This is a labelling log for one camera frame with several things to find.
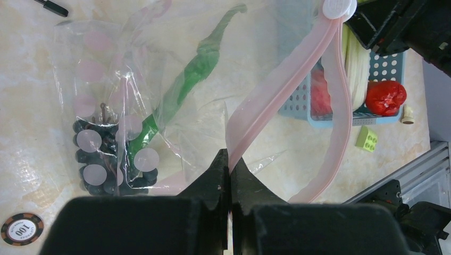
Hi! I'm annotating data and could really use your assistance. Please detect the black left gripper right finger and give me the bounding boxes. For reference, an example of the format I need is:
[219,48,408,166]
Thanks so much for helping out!
[230,160,409,254]

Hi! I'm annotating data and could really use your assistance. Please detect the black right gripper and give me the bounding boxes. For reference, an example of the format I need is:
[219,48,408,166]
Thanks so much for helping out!
[345,0,450,75]

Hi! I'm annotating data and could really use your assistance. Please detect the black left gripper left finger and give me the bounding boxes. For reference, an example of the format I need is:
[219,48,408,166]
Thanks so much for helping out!
[40,149,229,254]

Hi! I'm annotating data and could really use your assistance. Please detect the light blue plastic basket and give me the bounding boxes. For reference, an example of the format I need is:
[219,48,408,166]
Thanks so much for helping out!
[279,53,407,128]

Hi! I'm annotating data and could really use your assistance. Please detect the black grape bunch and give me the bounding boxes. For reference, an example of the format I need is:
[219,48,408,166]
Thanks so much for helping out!
[72,103,158,197]

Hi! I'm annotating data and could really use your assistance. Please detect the clear zip top bag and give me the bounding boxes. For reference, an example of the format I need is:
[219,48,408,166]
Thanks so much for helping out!
[53,1,357,202]

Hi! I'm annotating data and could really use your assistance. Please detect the green chili pepper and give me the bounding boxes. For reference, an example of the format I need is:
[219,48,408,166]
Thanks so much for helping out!
[127,3,247,169]

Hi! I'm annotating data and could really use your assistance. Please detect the red pepper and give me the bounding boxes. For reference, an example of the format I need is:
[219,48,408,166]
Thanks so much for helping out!
[365,80,407,116]

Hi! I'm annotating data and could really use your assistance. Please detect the red tomato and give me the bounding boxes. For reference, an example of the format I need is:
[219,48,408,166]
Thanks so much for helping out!
[311,69,332,116]

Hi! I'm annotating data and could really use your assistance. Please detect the light green lego brick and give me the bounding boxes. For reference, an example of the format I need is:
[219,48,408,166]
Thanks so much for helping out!
[355,126,378,152]

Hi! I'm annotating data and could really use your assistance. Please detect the pink microphone on tripod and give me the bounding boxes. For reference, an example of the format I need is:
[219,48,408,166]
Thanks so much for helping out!
[35,0,69,18]

